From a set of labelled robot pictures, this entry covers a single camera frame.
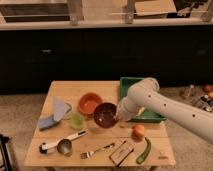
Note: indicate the light blue cloth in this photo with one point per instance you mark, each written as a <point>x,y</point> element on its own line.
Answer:
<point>60,108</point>

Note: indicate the small green cup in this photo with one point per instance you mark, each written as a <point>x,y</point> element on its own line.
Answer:
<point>76,121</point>

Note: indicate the green cucumber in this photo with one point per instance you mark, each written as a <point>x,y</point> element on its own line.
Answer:
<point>142,157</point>

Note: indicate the dark purple bowl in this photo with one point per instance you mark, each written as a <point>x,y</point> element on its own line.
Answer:
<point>105,115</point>

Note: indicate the orange peach fruit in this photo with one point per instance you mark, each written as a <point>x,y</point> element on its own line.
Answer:
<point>139,131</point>

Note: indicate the orange bowl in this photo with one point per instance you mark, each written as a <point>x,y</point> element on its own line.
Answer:
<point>88,102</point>

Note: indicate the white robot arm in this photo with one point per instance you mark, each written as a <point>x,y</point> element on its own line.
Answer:
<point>145,93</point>

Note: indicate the light wooden table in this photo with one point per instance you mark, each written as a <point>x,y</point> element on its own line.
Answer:
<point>71,91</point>

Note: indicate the black and tan box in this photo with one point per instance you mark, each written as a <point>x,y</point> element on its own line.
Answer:
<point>121,153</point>

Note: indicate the silver fork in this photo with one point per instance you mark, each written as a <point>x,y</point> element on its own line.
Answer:
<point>89,154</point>

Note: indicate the metal measuring cup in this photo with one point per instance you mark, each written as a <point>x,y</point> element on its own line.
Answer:
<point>64,147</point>

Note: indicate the green plastic tray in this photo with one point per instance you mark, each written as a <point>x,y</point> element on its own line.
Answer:
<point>147,116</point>

